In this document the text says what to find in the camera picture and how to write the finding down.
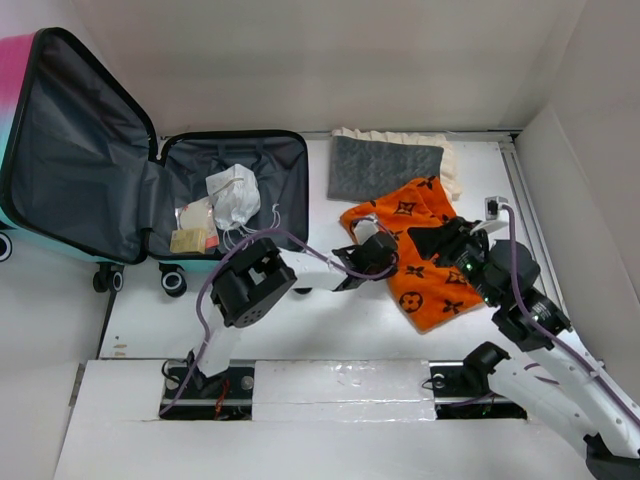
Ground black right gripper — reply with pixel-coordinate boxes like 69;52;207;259
406;215;500;307

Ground orange monogram towel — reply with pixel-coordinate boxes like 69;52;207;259
340;176;483;333

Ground grey quilted cream-frilled cloth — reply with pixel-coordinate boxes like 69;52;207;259
327;127;462;202

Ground white drawstring bag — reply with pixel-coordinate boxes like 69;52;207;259
205;164;266;250

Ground powder puff plastic packet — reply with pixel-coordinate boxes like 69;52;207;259
175;196;219;250

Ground small gold box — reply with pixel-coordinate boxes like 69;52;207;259
169;228;208;254

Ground pink teal kids suitcase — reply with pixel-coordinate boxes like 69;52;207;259
1;28;309;297

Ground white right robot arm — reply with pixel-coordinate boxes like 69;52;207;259
408;207;639;479

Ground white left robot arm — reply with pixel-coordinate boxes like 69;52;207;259
180;229;398;397

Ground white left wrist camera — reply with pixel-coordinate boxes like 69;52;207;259
350;214;383;245

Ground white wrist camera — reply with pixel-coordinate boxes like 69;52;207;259
471;196;509;234
350;214;383;245

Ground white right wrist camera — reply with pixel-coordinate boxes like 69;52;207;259
471;196;509;234

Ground aluminium side rail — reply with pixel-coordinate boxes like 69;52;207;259
497;131;569;316

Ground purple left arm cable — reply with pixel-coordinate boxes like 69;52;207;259
158;213;401;419

